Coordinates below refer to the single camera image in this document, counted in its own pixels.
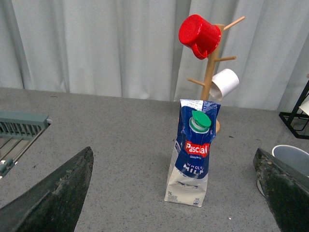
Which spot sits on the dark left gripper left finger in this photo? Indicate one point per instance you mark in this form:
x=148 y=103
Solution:
x=55 y=203

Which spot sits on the white curtain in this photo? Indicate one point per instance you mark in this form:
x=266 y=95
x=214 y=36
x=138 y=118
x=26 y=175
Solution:
x=130 y=48

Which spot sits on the grey-green dish rack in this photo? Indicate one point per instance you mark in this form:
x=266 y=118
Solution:
x=18 y=131

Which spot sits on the red plastic cup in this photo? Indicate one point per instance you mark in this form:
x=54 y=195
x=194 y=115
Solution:
x=199 y=35

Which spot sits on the white cup on tree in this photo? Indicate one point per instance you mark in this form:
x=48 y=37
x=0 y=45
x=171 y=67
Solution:
x=223 y=83

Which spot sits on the black wire mug rack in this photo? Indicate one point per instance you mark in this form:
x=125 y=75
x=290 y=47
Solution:
x=290 y=119

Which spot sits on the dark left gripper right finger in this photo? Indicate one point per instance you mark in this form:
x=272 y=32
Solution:
x=286 y=192

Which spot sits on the wooden mug tree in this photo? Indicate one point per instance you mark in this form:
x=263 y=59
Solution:
x=213 y=59

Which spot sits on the blue white milk carton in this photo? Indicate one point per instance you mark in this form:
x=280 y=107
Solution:
x=189 y=167

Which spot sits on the white ribbed mug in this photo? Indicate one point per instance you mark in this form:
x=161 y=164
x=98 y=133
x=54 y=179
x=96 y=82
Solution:
x=285 y=162

